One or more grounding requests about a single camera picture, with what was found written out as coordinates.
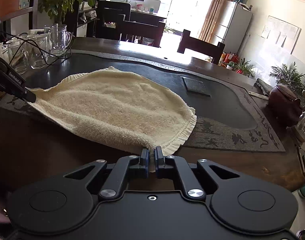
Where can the dark shelf unit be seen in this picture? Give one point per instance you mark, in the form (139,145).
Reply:
(15,7)

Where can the dark wooden desk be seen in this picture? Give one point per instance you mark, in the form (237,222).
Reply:
(147,16)

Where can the grey stone tea tray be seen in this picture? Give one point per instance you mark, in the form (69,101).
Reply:
(217,110)

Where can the black office chair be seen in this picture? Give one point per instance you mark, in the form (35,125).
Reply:
(112,20)

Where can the small potted green plants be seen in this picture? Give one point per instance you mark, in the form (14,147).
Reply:
(243,67)

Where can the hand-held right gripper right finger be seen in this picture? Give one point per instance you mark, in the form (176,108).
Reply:
(158,156)

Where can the white refrigerator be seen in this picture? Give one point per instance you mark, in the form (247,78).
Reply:
(232,27)

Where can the dark wooden chair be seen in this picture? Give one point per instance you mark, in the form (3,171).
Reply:
(200,46)
(142,31)

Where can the cream terry towel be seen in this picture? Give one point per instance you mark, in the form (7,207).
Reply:
(117,100)

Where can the red fire extinguisher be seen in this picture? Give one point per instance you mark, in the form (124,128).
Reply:
(233,57)
(226,57)

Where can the grey folded cloth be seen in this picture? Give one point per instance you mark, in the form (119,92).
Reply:
(263,86)

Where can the potted palm plant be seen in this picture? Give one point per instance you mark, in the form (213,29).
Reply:
(290,76)

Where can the beige curtain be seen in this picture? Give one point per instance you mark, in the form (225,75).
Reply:
(217,7)

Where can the brown pig-shaped clay pot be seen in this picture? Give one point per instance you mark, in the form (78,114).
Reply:
(285,105)

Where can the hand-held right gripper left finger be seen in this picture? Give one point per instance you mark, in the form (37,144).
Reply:
(145,156)

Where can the glass mug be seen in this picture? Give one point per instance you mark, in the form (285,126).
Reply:
(58,38)

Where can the wall poster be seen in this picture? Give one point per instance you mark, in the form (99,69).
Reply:
(280,33)

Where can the square stone drain tile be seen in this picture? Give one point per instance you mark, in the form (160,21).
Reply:
(196,86)

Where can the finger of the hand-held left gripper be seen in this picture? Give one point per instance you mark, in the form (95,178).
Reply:
(28,95)

